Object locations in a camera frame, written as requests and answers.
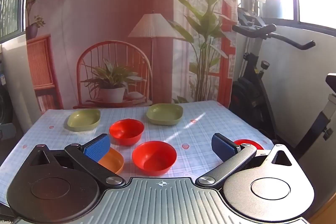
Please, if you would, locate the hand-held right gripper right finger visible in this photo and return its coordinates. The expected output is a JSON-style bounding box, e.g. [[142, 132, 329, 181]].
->
[[196, 133, 298, 189]]

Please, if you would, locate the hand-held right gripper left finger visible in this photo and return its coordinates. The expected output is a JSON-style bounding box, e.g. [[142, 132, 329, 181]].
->
[[26, 134, 127, 189]]

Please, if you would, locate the red plastic bowl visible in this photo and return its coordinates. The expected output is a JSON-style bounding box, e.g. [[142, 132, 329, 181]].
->
[[109, 119, 145, 146], [132, 141, 177, 176], [233, 139, 265, 151]]

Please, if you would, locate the orange plastic plate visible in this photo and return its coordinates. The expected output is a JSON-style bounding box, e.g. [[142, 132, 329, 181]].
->
[[98, 148, 125, 175]]

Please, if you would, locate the green plastic plate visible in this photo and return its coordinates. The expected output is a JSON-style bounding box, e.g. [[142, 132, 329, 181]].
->
[[146, 103, 184, 126], [67, 109, 101, 132]]

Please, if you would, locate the blue checked tablecloth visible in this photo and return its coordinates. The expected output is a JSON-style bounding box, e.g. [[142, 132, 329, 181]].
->
[[0, 101, 279, 214]]

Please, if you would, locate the black exercise bike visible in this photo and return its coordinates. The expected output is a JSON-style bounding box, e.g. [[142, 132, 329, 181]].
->
[[228, 7, 336, 161]]

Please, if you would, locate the printed room backdrop cloth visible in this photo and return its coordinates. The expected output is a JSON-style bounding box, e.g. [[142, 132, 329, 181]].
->
[[25, 0, 240, 110]]

